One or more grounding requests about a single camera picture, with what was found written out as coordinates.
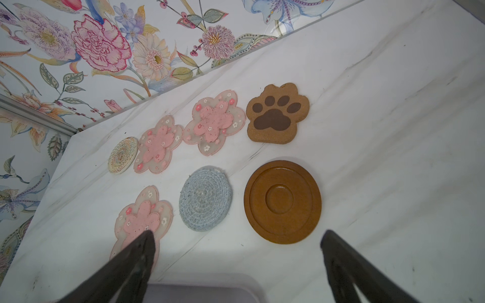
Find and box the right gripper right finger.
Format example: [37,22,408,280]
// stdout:
[320,230,417,302]

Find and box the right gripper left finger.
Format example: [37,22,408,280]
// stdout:
[59,230,155,302]

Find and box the pink flower coaster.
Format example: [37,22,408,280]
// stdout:
[183,90,246,156]
[133,115,183,174]
[109,186,174,264]

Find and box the round wooden coaster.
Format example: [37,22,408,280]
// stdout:
[244,160,323,244]

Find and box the round blue woven coaster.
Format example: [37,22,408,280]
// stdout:
[179,166,232,232]

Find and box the round beige patterned coaster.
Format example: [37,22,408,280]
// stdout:
[107,137,138,175]

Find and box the brown paw print coaster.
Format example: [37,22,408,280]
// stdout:
[246,83,310,145]

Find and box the grey rectangular tray mat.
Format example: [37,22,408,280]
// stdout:
[143,273,268,302]

